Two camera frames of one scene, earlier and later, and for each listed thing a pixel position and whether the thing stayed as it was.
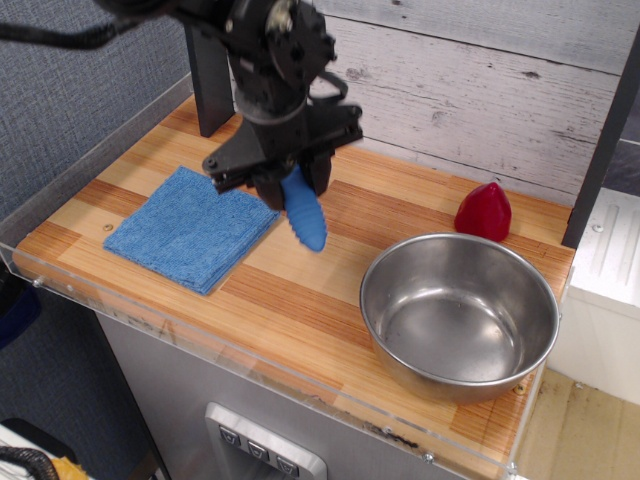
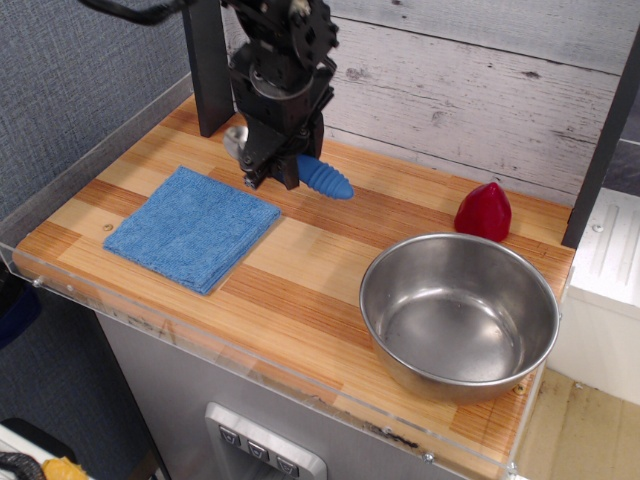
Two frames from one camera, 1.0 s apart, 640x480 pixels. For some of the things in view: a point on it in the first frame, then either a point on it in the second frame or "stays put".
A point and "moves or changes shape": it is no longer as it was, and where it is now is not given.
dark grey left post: [211, 76] stays put
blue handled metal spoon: [305, 210] moves or changes shape
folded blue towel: [194, 232] stays put
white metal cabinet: [599, 336] stays put
